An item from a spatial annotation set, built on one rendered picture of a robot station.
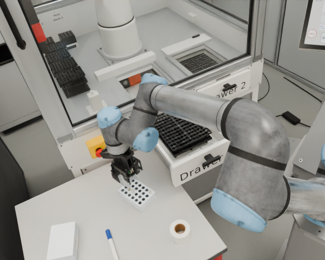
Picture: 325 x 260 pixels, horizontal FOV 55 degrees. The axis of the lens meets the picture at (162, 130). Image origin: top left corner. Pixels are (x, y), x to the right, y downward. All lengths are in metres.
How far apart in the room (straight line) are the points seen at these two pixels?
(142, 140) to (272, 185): 0.40
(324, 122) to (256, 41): 0.51
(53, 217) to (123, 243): 0.31
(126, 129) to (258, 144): 0.43
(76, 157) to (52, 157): 1.36
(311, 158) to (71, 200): 0.92
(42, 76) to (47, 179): 1.51
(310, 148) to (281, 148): 0.61
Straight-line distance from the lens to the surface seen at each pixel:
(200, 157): 1.14
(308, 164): 1.21
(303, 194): 0.78
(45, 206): 1.36
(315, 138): 1.22
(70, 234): 1.18
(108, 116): 0.93
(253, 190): 0.60
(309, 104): 2.91
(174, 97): 0.78
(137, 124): 0.88
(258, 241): 2.01
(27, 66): 1.10
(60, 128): 1.24
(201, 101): 0.72
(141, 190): 1.22
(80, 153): 1.35
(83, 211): 1.28
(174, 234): 1.10
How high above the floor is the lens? 1.76
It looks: 42 degrees down
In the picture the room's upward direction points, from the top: 10 degrees counter-clockwise
